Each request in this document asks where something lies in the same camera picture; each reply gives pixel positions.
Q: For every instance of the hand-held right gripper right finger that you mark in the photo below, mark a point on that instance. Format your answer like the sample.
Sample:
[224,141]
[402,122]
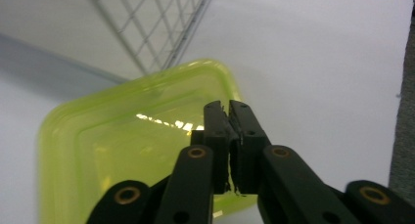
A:
[249,142]

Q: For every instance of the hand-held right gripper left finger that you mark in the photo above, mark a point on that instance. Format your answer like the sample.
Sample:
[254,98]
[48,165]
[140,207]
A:
[217,142]

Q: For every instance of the translucent green square container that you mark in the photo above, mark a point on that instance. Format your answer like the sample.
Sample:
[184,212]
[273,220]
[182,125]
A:
[114,139]

